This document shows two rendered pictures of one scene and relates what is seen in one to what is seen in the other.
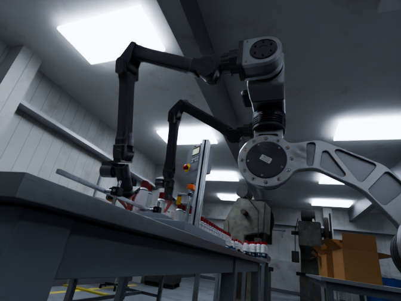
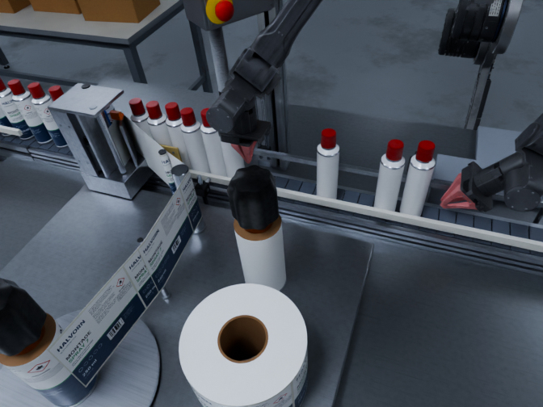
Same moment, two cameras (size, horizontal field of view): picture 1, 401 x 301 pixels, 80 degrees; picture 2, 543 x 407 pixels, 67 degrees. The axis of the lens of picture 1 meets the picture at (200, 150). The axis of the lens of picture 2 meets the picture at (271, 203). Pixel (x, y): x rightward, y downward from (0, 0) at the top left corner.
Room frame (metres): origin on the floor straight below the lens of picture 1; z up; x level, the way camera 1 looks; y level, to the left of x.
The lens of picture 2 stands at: (1.42, 0.91, 1.63)
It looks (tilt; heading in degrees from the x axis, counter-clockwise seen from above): 45 degrees down; 273
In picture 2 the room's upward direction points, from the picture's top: 6 degrees counter-clockwise
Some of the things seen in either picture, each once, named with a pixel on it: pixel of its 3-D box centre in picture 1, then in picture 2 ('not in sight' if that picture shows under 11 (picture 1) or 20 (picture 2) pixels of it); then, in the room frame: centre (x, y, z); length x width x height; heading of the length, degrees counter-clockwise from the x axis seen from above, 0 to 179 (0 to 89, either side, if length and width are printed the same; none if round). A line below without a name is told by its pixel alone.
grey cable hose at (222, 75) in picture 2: not in sight; (219, 55); (1.56, -0.03, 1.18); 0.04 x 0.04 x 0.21
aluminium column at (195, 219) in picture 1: (199, 189); (273, 57); (1.43, -0.03, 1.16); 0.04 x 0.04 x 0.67; 68
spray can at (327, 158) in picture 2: (159, 211); (327, 167); (1.32, 0.17, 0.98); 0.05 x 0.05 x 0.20
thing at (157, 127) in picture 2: not in sight; (162, 136); (1.74, 0.00, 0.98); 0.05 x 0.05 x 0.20
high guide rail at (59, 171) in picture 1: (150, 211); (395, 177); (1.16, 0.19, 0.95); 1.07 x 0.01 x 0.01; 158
